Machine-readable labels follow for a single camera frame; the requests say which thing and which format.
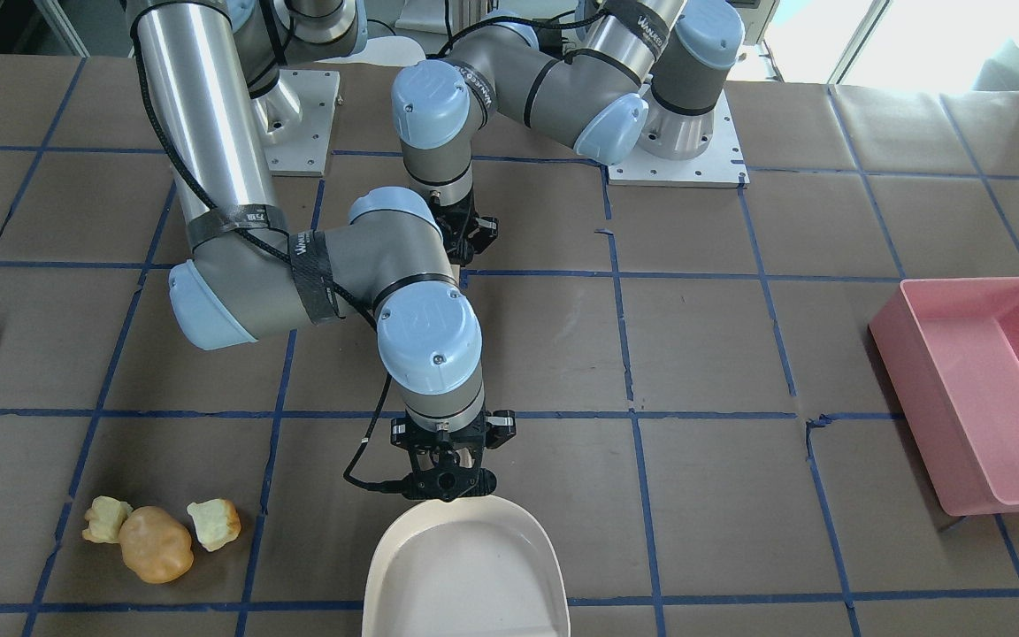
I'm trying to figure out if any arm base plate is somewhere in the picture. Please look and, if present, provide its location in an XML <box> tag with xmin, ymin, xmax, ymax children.
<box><xmin>251</xmin><ymin>69</ymin><xmax>341</xmax><ymax>177</ymax></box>
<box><xmin>607</xmin><ymin>92</ymin><xmax>751</xmax><ymax>188</ymax></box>

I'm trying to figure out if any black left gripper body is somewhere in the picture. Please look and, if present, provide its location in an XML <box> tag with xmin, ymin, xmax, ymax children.
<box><xmin>435</xmin><ymin>196</ymin><xmax>499</xmax><ymax>266</ymax></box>

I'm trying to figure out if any white plastic dustpan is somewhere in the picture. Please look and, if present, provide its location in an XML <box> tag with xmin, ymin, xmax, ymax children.
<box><xmin>361</xmin><ymin>495</ymin><xmax>571</xmax><ymax>636</ymax></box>

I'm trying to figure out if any yellow bread piece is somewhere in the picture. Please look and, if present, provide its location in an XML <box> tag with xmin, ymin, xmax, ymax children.
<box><xmin>186</xmin><ymin>497</ymin><xmax>242</xmax><ymax>552</ymax></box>
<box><xmin>81</xmin><ymin>495</ymin><xmax>133</xmax><ymax>544</ymax></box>

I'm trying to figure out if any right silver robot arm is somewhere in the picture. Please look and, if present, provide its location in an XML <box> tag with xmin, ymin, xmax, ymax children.
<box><xmin>122</xmin><ymin>1</ymin><xmax>517</xmax><ymax>503</ymax></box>

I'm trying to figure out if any pink plastic bin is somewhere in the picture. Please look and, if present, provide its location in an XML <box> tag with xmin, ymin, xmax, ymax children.
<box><xmin>870</xmin><ymin>277</ymin><xmax>1019</xmax><ymax>516</ymax></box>

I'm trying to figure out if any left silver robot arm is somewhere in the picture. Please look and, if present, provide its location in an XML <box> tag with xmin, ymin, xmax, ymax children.
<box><xmin>391</xmin><ymin>1</ymin><xmax>747</xmax><ymax>265</ymax></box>

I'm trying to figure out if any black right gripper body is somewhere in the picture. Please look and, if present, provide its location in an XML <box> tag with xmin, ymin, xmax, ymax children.
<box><xmin>388</xmin><ymin>409</ymin><xmax>517</xmax><ymax>503</ymax></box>

